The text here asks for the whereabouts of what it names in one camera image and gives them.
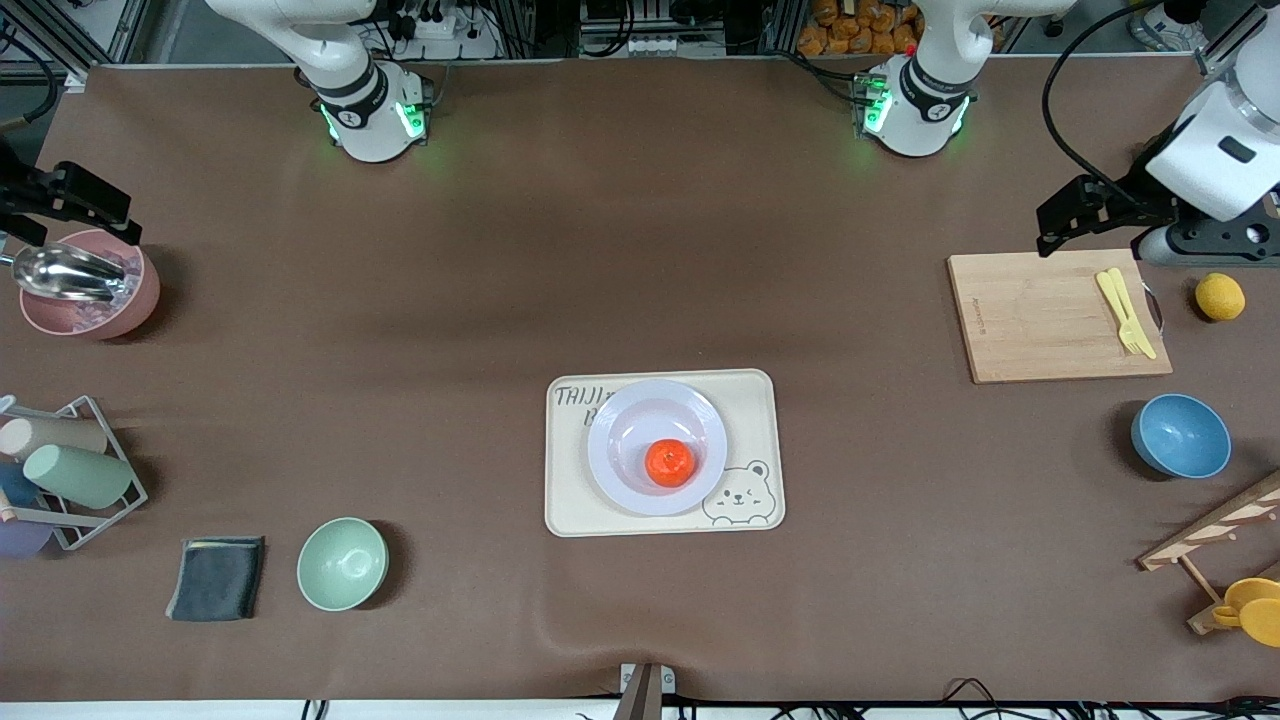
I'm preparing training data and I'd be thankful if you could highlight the orange fruit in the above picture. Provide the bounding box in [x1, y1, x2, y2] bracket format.
[645, 438, 698, 489]

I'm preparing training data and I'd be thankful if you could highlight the white round plate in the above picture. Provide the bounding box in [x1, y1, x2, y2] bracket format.
[587, 379, 729, 517]

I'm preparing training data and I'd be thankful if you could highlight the metal scoop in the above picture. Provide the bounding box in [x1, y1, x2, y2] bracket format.
[0, 245, 129, 304]

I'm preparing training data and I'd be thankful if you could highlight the yellow plastic knife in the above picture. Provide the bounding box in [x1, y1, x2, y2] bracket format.
[1095, 270, 1146, 359]

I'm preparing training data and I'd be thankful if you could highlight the bamboo cutting board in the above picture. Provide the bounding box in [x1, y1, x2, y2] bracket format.
[947, 248, 1173, 385]

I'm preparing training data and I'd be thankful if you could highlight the pink bowl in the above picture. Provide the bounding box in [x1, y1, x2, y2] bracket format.
[20, 229, 161, 341]

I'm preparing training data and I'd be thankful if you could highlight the yellow lemon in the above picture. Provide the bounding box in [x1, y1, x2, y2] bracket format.
[1196, 272, 1247, 322]

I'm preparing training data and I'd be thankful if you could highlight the yellow plastic fork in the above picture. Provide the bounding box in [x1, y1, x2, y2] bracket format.
[1106, 267, 1158, 361]

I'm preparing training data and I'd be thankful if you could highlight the beige cup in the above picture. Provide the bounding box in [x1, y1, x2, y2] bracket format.
[0, 416, 108, 463]

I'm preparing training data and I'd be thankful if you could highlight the blue bowl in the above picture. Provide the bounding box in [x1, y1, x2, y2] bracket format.
[1131, 393, 1232, 480]

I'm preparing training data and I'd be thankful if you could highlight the pale green cup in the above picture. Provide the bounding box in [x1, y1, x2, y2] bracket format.
[22, 443, 135, 510]

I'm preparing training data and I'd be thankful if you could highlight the blue cup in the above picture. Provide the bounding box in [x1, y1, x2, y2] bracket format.
[0, 462, 41, 509]

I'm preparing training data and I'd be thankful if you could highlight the pile of orange packets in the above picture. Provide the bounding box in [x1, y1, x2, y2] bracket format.
[797, 0, 926, 58]

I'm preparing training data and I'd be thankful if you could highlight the purple cup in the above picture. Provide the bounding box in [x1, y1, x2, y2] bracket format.
[0, 518, 53, 559]

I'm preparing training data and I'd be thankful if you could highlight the wooden dish rack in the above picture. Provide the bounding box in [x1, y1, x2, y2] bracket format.
[1138, 470, 1280, 636]

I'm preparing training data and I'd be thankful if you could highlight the dark grey cloth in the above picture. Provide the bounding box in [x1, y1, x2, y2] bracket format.
[165, 536, 267, 623]

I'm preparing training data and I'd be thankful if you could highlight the pale green bowl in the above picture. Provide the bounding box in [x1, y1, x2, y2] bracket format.
[296, 517, 389, 612]

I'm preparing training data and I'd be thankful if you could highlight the yellow mug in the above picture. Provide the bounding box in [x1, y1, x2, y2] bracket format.
[1212, 577, 1280, 649]

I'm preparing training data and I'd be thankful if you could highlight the cream bear print tray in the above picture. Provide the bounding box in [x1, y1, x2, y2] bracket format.
[544, 368, 787, 539]

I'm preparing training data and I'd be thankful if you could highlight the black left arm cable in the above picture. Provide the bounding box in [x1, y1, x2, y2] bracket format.
[1040, 0, 1171, 201]

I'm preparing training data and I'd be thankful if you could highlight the grey wire cup rack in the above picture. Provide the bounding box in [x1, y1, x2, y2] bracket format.
[0, 395, 149, 552]

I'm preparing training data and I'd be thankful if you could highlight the black cable bundle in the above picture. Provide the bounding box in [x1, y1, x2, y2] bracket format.
[940, 678, 1280, 720]

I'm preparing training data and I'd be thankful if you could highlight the metal mount bracket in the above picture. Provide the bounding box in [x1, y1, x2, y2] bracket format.
[615, 662, 677, 720]

